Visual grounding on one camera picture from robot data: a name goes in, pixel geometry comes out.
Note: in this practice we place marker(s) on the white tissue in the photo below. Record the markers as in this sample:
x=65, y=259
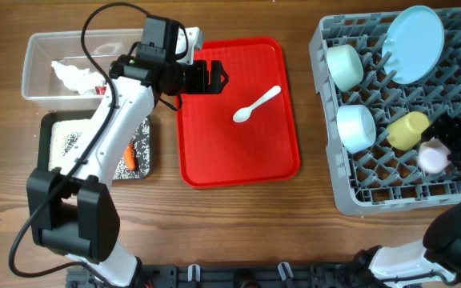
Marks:
x=80, y=81

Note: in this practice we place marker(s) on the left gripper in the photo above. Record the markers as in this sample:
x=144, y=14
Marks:
x=201, y=85

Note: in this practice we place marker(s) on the yellow plastic cup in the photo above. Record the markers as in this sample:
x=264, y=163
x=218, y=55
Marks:
x=406, y=132

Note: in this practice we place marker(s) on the black waste tray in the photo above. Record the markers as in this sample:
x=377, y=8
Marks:
x=45, y=131

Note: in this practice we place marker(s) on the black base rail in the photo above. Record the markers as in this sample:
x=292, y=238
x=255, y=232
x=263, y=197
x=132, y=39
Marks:
x=283, y=275

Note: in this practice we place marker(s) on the red plastic tray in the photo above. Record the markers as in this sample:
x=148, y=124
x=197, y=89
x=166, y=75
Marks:
x=214, y=150

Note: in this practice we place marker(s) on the green bowl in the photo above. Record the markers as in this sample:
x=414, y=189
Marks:
x=345, y=66

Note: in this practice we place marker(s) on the orange carrot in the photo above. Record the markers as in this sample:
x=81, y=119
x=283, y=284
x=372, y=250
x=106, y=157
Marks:
x=129, y=157

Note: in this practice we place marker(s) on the white plastic spoon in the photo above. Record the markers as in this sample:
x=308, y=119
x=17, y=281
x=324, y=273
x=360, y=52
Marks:
x=244, y=113

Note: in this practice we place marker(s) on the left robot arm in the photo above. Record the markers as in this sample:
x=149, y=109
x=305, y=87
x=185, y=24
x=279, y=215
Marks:
x=71, y=210

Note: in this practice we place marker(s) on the clear plastic bin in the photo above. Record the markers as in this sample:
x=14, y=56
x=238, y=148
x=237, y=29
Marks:
x=41, y=86

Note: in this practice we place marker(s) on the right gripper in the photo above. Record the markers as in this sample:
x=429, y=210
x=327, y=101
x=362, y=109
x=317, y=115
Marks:
x=445, y=130

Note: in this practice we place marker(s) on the pink plastic cup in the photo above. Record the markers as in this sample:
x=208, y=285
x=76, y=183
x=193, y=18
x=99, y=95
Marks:
x=432, y=156

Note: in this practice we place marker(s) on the red snack wrapper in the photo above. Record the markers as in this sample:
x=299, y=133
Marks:
x=100, y=90

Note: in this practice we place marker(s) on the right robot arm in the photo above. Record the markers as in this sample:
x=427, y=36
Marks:
x=437, y=256

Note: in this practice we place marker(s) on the light blue plate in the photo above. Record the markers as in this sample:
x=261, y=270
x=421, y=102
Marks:
x=414, y=43

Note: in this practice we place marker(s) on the blue bowl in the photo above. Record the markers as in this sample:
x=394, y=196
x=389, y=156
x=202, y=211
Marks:
x=356, y=127

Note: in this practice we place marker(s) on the grey dishwasher rack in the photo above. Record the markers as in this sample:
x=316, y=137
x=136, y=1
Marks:
x=382, y=178

